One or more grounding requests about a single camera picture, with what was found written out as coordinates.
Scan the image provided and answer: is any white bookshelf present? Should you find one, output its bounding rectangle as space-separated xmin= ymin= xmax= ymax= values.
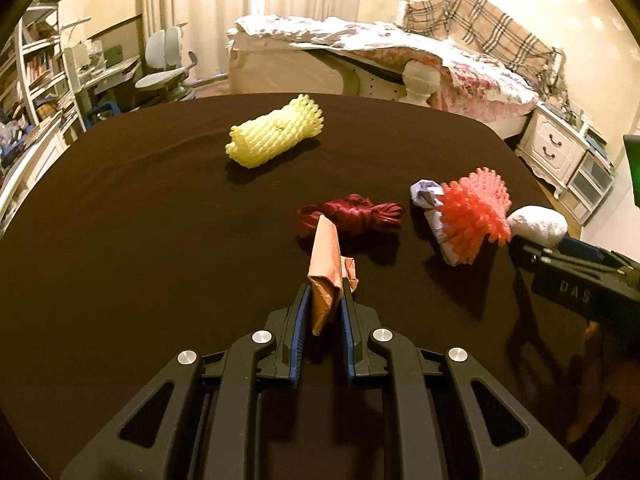
xmin=0 ymin=0 xmax=81 ymax=231

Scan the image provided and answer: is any plaid blanket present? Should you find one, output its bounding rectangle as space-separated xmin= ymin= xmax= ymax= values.
xmin=402 ymin=0 xmax=563 ymax=86

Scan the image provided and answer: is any white purple crumpled wrapper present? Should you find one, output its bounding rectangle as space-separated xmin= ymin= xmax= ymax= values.
xmin=410 ymin=178 xmax=468 ymax=267

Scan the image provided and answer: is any floral quilt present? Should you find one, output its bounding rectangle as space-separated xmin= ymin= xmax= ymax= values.
xmin=227 ymin=12 xmax=541 ymax=121

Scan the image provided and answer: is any dark red plastic bag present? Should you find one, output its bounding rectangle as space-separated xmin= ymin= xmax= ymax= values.
xmin=297 ymin=193 xmax=405 ymax=241

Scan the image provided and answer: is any red foam fruit net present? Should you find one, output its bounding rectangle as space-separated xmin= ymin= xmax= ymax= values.
xmin=436 ymin=166 xmax=512 ymax=263

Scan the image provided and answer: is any orange paper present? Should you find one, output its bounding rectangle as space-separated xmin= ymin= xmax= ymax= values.
xmin=306 ymin=214 xmax=361 ymax=337

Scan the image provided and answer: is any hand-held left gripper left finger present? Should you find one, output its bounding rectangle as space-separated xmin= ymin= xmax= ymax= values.
xmin=60 ymin=282 xmax=313 ymax=480

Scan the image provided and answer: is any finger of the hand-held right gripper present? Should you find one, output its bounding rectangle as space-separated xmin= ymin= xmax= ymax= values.
xmin=556 ymin=236 xmax=633 ymax=267
xmin=510 ymin=235 xmax=556 ymax=276

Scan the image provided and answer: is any pink curtain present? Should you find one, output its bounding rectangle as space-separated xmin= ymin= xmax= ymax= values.
xmin=140 ymin=0 xmax=361 ymax=86

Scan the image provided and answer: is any white nightstand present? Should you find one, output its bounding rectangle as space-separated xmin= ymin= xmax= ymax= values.
xmin=515 ymin=105 xmax=588 ymax=198

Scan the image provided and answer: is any grey desk chair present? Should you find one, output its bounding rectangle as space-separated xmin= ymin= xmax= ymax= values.
xmin=134 ymin=25 xmax=198 ymax=106

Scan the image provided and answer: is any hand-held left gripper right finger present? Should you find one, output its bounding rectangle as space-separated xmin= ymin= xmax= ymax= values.
xmin=340 ymin=277 xmax=586 ymax=480

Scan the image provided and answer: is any white study desk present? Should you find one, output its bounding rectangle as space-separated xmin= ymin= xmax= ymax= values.
xmin=65 ymin=55 xmax=141 ymax=126

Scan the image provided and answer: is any white bed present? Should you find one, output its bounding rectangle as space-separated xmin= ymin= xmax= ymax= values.
xmin=227 ymin=0 xmax=566 ymax=141

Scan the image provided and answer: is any yellow foam fruit net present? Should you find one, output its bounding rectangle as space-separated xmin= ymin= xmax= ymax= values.
xmin=225 ymin=93 xmax=326 ymax=169

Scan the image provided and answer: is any plastic drawer unit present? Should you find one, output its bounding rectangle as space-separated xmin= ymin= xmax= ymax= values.
xmin=567 ymin=147 xmax=616 ymax=226

